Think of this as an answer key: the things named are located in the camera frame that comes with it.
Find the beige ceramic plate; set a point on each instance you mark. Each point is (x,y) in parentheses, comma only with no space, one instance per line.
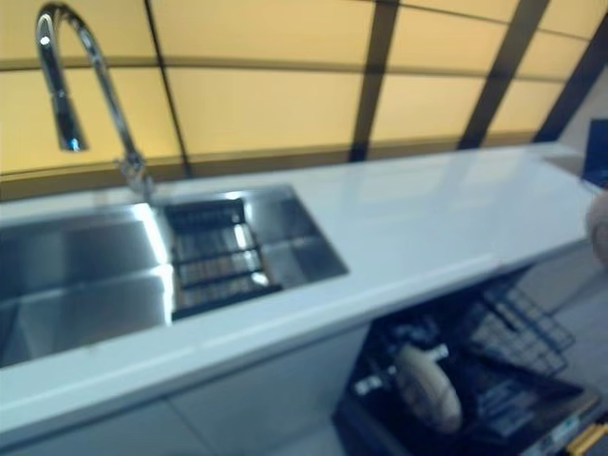
(427,389)
(599,228)

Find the white cabinet door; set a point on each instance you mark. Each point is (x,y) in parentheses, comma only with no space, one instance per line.
(95,437)
(275,394)

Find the stainless steel sink basin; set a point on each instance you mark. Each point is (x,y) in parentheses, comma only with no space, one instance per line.
(81,285)

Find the chrome gooseneck kitchen faucet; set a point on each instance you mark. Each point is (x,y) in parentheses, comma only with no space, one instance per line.
(102,71)

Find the black dish drying rack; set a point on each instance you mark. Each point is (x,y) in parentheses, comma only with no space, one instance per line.
(214,271)

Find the dark blue screen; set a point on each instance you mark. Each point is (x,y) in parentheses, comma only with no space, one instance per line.
(598,152)

